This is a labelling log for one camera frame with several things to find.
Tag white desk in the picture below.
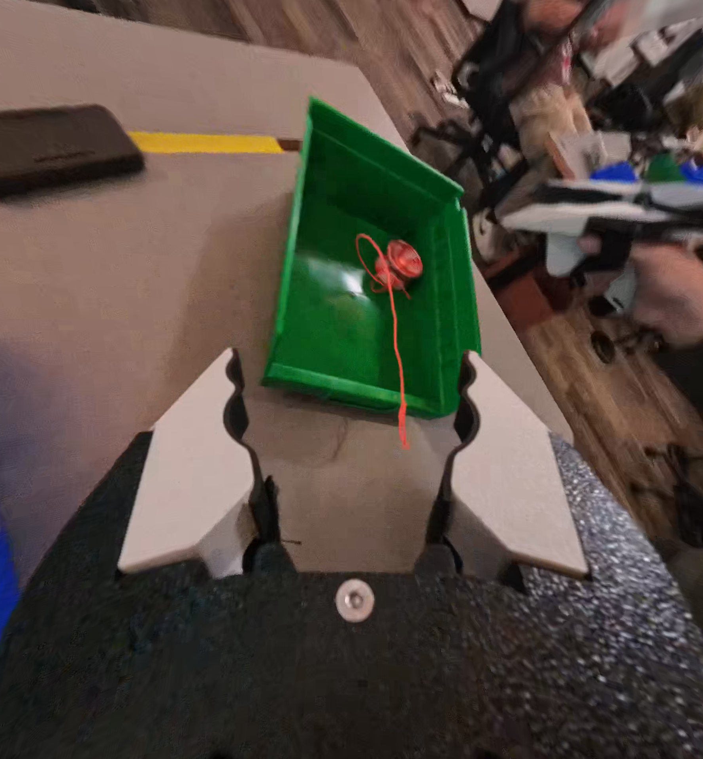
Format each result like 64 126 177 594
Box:
0 0 577 594

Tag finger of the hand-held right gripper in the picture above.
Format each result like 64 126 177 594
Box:
539 176 703 212
500 202 690 236

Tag cardboard box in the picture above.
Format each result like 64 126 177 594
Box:
494 267 560 333

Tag person's right forearm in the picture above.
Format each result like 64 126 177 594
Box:
660 332 703 434

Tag black object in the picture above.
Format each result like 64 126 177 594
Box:
0 105 147 199

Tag person's right hand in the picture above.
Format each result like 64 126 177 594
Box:
579 235 703 348

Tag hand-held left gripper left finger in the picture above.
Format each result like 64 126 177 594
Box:
117 348 263 578

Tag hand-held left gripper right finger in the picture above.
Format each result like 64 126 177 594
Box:
432 350 589 580

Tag orange yo-yo string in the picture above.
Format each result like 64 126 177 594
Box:
354 233 414 451

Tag green plastic bin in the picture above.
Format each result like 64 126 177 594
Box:
263 98 482 419

